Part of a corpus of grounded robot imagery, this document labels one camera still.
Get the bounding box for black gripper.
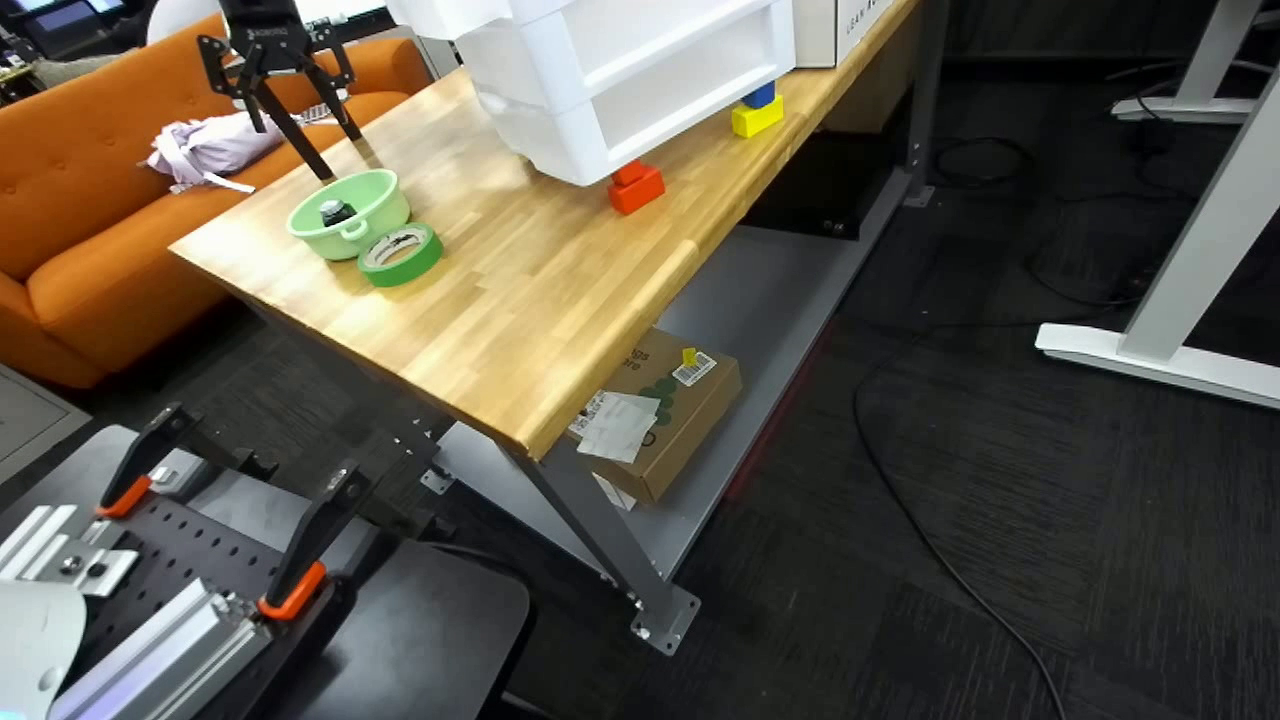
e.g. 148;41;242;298
198;0;359;103

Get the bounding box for light green plastic bowl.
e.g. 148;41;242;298
289;167;416;263

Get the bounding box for small dark wooden table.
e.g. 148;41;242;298
237;2;409;189

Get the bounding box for pale pink cloth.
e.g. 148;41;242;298
143;106;346;198

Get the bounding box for white chair back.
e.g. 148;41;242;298
143;0;223;53

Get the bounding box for dark computer monitor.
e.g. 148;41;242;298
0;0;135;54

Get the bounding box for orange sofa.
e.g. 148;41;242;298
0;11;437;392

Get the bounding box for green tape roll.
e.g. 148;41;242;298
355;221;454;292

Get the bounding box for white plastic drawer unit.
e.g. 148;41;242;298
383;0;802;190

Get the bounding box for red toy block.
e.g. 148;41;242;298
607;161;672;221

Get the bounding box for yellow toy block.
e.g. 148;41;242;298
727;100;791;148

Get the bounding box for white paper sheet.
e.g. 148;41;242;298
574;387;669;466

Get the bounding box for black perforated breadboard plate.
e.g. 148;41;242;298
0;425;392;720

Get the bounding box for yellow white label sticker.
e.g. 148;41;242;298
669;346;721;392

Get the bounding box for small silver metal brackets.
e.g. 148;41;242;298
0;499;142;601

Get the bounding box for brown cardboard box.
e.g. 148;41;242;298
569;331;747;510

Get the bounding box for black computer case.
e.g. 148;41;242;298
744;125;914;242

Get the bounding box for white box black print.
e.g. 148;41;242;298
791;0;899;74

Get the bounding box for wooden workbench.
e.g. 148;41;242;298
264;0;951;661

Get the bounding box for long aluminium extrusion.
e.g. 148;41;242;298
46;574;275;720

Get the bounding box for white rounded cover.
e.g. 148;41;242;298
0;574;93;720

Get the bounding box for black clamp orange handle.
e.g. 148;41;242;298
93;399;246;525
252;463;374;633

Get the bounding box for black perforated mounting bracket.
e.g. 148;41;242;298
354;396;456;535

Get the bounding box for black floor cable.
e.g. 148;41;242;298
849;375;1074;720

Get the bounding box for white desk leg frame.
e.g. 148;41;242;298
1033;97;1280;417
1107;0;1280;130

